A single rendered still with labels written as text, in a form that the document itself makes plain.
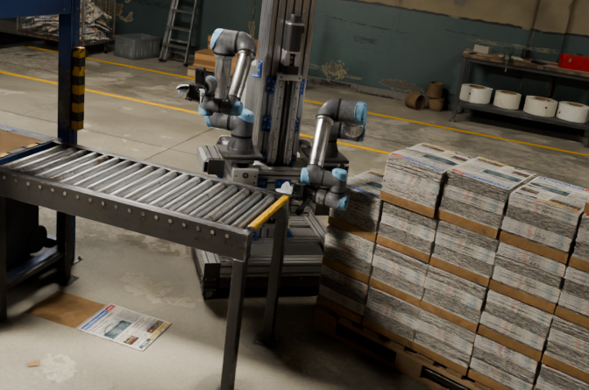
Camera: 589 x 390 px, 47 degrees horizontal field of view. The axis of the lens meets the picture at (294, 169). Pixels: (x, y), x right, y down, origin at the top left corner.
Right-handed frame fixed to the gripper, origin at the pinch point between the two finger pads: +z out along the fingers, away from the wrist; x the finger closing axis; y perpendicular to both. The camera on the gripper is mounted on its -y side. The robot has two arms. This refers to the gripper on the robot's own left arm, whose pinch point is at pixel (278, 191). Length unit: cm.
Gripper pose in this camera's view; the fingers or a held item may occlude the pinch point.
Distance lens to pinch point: 331.0
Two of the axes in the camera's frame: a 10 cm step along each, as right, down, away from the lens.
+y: 1.2, -9.5, -3.0
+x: -3.3, 2.5, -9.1
